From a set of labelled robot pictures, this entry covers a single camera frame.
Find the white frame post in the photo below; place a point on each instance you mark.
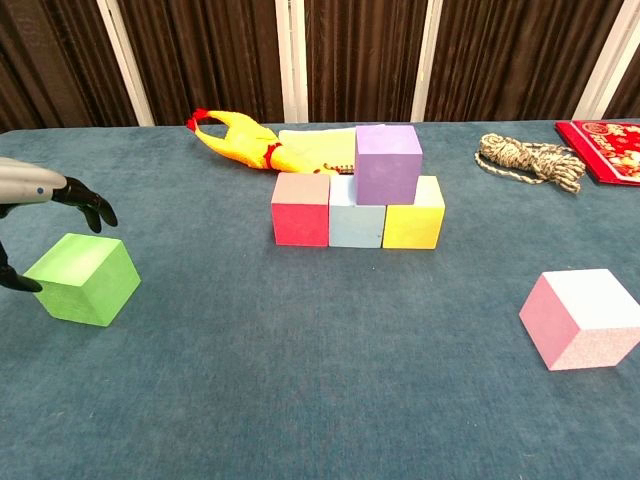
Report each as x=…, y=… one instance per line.
x=292, y=60
x=125, y=60
x=426, y=60
x=605, y=60

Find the green foam cube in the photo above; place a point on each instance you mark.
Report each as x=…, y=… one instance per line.
x=85, y=282

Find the teal felt table cloth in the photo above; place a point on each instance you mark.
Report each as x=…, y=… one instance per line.
x=300, y=375

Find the yellow rubber chicken toy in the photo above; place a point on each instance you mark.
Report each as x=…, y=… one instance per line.
x=245, y=142

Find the yellow foam cube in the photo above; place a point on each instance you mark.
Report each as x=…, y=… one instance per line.
x=412, y=225

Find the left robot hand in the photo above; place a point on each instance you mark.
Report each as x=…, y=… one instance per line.
x=30, y=187

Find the purple foam cube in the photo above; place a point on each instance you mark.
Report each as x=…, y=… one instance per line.
x=387, y=170

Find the yellow spiral notebook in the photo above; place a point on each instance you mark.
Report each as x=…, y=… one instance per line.
x=320, y=147

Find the light blue foam cube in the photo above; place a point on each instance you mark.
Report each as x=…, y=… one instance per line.
x=356, y=225

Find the pink foam cube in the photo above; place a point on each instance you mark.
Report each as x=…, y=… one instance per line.
x=565, y=310

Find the red festive spiral calendar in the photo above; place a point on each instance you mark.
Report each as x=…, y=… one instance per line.
x=610, y=150

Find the red foam cube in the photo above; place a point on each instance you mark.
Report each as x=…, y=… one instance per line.
x=300, y=220

